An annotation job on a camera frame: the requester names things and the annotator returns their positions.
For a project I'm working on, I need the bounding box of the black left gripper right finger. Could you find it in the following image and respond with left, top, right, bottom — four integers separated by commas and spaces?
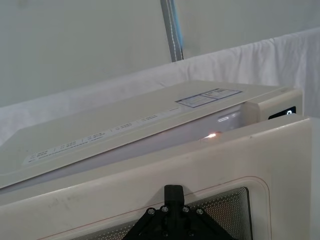
174, 184, 236, 240

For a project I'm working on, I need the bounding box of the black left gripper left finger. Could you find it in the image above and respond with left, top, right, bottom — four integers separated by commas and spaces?
126, 184, 175, 240

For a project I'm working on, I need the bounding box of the cream microwave oven door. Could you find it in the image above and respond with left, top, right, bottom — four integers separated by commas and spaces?
0, 116, 320, 240

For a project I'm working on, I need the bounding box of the cream microwave oven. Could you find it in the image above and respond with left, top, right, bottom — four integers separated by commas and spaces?
0, 79, 320, 240

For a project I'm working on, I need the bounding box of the microwave control panel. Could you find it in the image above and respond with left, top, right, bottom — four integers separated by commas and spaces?
243, 88, 305, 131

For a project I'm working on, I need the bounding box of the grey striped post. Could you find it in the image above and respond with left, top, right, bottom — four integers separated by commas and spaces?
159, 0, 186, 64

